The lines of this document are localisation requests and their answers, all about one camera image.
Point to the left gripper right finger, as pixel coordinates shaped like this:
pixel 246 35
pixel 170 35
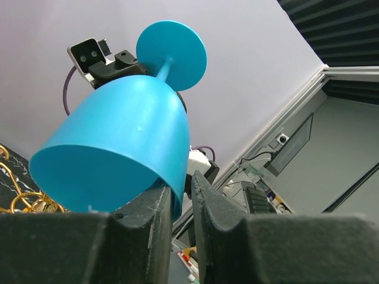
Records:
pixel 234 246

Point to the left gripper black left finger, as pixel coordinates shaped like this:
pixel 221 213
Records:
pixel 131 245

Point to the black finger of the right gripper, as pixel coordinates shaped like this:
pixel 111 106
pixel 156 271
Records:
pixel 125 64

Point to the blue wine glass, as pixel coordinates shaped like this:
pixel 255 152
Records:
pixel 128 133

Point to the black keyboard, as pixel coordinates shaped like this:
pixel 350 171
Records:
pixel 255 199

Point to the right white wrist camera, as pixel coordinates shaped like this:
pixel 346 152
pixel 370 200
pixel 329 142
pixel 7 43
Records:
pixel 87 53

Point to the gold wire glass rack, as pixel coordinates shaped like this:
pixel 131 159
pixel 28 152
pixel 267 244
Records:
pixel 19 193

